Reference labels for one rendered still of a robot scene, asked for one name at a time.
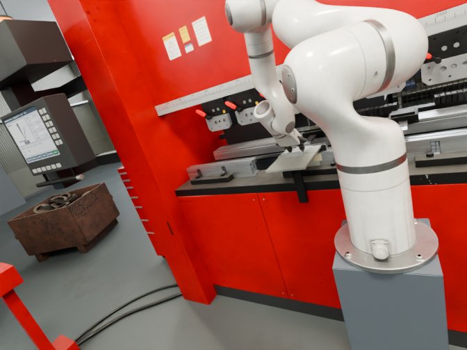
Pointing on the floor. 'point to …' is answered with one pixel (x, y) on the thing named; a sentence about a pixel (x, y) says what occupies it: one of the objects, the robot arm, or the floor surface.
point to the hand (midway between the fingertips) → (295, 148)
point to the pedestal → (10, 279)
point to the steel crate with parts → (66, 221)
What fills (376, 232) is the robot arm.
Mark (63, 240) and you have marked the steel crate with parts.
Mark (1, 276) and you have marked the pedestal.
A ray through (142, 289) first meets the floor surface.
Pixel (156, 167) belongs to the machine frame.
